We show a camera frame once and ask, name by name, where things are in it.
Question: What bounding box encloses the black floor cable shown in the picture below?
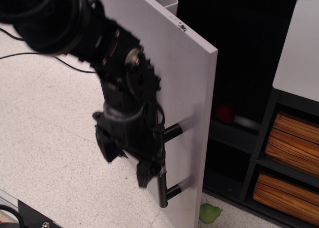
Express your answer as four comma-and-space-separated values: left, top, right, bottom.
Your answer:
0, 27, 25, 42
0, 52, 97, 74

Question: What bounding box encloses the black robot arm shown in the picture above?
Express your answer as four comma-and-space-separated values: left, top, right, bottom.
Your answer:
0, 0, 165, 187

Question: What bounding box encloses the dark grey shelf unit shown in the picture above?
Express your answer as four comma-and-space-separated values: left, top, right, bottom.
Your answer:
202, 89, 319, 228

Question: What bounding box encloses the red toy apple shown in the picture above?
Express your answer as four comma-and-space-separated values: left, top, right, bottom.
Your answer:
215, 103, 235, 124

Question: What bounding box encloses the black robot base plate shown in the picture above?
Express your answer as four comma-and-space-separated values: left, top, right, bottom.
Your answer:
17, 200, 61, 228

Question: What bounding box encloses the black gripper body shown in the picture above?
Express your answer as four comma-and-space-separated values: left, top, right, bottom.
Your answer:
93, 106, 165, 172

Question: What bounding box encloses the white cabinet top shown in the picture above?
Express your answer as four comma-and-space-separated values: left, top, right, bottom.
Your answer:
273, 0, 319, 102

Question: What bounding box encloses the green toy pear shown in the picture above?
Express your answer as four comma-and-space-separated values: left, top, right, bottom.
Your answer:
199, 203, 223, 224

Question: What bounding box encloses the grey toy fridge door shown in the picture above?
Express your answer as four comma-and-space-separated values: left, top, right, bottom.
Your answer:
101, 0, 217, 228

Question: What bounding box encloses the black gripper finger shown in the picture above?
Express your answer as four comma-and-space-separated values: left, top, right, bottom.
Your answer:
137, 161, 159, 188
95, 128, 124, 163

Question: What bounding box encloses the black fridge door handle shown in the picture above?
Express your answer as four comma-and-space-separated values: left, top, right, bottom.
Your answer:
154, 122, 195, 209

